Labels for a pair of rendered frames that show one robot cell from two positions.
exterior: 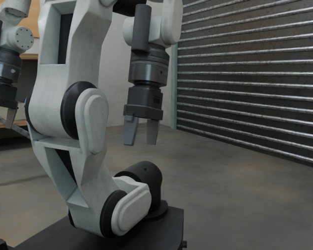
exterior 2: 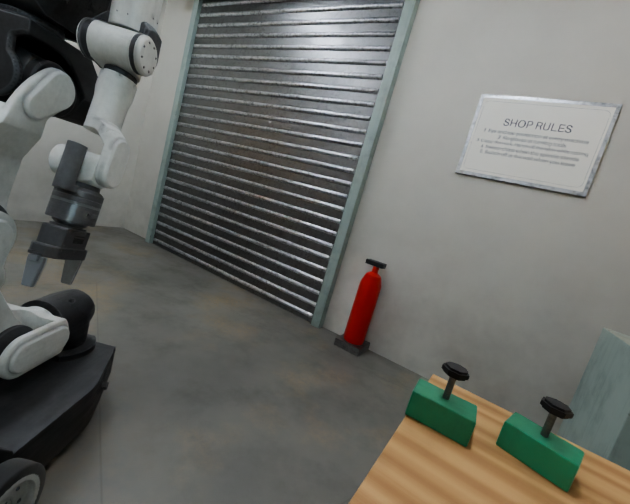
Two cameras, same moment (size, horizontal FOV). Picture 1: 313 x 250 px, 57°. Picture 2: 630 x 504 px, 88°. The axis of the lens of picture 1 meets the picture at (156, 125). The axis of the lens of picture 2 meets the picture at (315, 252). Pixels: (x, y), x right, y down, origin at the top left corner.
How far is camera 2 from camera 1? 0.26 m
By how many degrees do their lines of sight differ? 28
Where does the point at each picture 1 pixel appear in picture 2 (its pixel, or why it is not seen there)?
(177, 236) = (93, 378)
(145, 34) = (72, 174)
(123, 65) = (93, 148)
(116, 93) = not seen: hidden behind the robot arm
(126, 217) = (23, 358)
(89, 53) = not seen: outside the picture
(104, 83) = not seen: hidden behind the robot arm
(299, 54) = (289, 198)
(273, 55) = (266, 192)
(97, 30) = (16, 142)
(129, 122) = (34, 261)
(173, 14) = (113, 161)
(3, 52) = not seen: outside the picture
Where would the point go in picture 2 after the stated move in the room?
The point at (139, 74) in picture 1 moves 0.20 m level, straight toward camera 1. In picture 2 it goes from (59, 212) to (34, 233)
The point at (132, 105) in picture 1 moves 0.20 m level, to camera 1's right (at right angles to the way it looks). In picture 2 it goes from (40, 244) to (154, 261)
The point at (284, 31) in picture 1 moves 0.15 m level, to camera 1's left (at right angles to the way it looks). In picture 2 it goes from (280, 172) to (262, 167)
